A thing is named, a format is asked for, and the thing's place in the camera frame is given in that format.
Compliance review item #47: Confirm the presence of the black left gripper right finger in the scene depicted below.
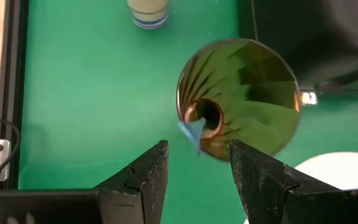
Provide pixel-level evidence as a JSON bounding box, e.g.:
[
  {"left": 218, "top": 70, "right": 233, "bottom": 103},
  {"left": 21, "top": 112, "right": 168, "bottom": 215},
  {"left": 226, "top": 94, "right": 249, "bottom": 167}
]
[{"left": 229, "top": 139, "right": 346, "bottom": 224}]

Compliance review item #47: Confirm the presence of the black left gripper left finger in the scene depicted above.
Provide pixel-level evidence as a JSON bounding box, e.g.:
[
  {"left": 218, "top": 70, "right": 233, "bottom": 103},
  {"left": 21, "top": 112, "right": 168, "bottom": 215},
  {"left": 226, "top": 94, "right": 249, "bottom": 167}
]
[{"left": 93, "top": 139, "right": 170, "bottom": 224}]

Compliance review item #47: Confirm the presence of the amber green faceted tumbler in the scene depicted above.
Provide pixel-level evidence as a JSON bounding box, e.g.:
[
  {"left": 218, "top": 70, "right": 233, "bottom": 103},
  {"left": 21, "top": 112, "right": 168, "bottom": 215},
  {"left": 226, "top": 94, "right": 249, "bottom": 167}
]
[{"left": 175, "top": 37, "right": 302, "bottom": 162}]

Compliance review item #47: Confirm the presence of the green table mat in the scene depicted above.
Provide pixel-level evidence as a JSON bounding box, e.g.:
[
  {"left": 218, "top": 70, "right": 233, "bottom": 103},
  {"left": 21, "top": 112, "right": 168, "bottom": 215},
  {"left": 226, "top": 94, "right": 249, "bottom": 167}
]
[{"left": 17, "top": 0, "right": 358, "bottom": 224}]

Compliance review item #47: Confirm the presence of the glass of milk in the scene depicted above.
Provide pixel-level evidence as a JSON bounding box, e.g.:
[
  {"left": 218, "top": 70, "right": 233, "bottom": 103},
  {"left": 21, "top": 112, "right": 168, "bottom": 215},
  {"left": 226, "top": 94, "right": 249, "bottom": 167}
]
[{"left": 125, "top": 0, "right": 170, "bottom": 30}]

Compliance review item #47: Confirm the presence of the thin black cable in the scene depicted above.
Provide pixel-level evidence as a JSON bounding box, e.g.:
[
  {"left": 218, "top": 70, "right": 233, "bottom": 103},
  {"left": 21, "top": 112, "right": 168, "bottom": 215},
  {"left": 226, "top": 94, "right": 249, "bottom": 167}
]
[{"left": 0, "top": 118, "right": 22, "bottom": 189}]

